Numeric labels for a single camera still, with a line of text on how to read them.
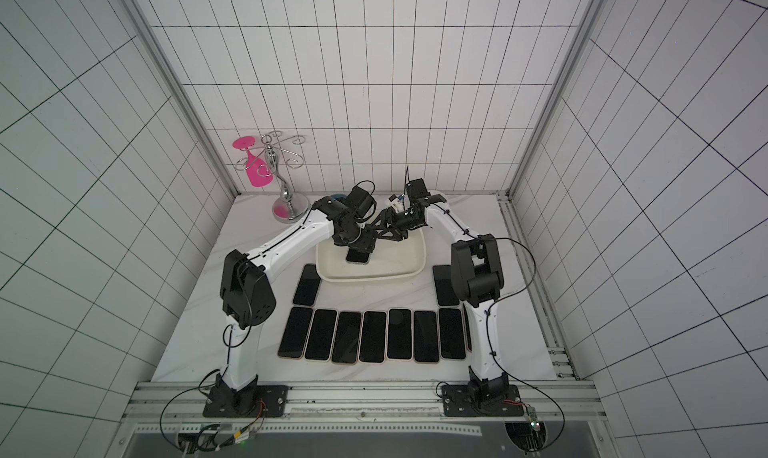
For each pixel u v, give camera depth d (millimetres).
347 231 669
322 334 835
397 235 887
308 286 906
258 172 1068
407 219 846
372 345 807
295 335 821
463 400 727
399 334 832
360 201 709
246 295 518
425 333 837
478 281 575
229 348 579
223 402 756
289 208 1141
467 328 645
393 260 967
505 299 588
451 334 838
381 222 858
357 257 855
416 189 817
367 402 742
